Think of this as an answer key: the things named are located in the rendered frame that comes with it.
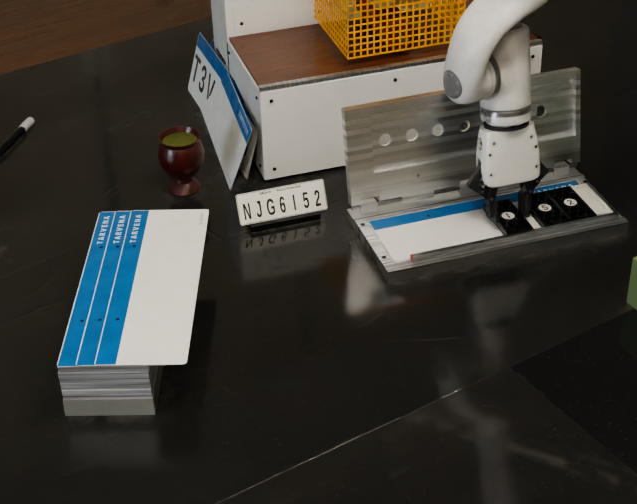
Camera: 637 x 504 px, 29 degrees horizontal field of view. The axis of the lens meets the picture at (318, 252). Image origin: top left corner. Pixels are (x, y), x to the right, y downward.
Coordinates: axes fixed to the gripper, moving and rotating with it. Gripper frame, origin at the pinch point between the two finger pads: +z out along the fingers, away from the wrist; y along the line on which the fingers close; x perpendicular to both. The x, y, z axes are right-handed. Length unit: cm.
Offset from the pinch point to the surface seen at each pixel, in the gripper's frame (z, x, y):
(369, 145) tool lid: -12.1, 10.3, -20.7
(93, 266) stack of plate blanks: -5, -1, -71
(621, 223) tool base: 4.0, -6.7, 17.8
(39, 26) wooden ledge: -19, 114, -66
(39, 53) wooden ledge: -16, 99, -68
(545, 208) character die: 1.5, 0.2, 7.0
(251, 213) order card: -1.6, 16.1, -41.3
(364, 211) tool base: 0.0, 10.9, -22.3
